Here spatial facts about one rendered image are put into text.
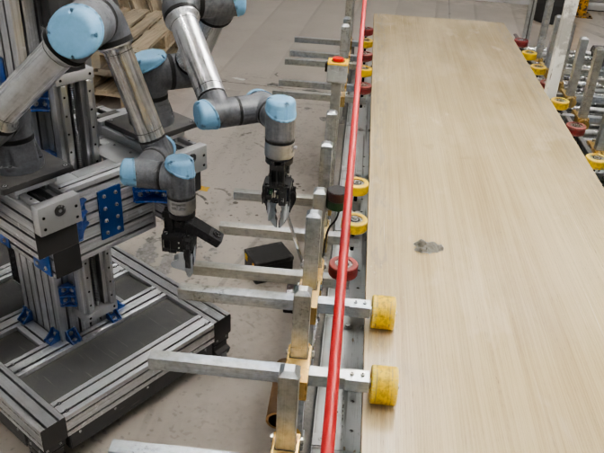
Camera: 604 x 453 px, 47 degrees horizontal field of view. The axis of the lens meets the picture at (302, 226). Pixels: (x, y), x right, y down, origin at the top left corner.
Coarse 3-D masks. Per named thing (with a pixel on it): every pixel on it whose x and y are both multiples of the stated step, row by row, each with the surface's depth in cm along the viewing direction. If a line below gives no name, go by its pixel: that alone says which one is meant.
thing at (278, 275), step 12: (204, 264) 196; (216, 264) 196; (228, 264) 196; (240, 264) 197; (216, 276) 196; (228, 276) 195; (240, 276) 195; (252, 276) 195; (264, 276) 194; (276, 276) 194; (288, 276) 194; (300, 276) 193; (324, 276) 194; (348, 288) 193
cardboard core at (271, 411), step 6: (282, 360) 279; (276, 384) 268; (276, 390) 265; (270, 396) 266; (276, 396) 262; (270, 402) 262; (276, 402) 259; (270, 408) 258; (276, 408) 257; (270, 414) 256; (276, 414) 263; (270, 420) 259; (270, 426) 258
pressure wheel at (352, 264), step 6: (336, 258) 193; (348, 258) 193; (330, 264) 190; (336, 264) 191; (348, 264) 191; (354, 264) 191; (330, 270) 191; (336, 270) 189; (348, 270) 188; (354, 270) 189; (336, 276) 189; (348, 276) 189; (354, 276) 190
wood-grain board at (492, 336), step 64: (384, 64) 350; (448, 64) 356; (512, 64) 361; (384, 128) 278; (448, 128) 281; (512, 128) 285; (384, 192) 230; (448, 192) 232; (512, 192) 235; (576, 192) 237; (384, 256) 196; (448, 256) 198; (512, 256) 200; (576, 256) 201; (448, 320) 173; (512, 320) 174; (576, 320) 175; (448, 384) 153; (512, 384) 154; (576, 384) 155; (384, 448) 137; (448, 448) 137; (512, 448) 138; (576, 448) 139
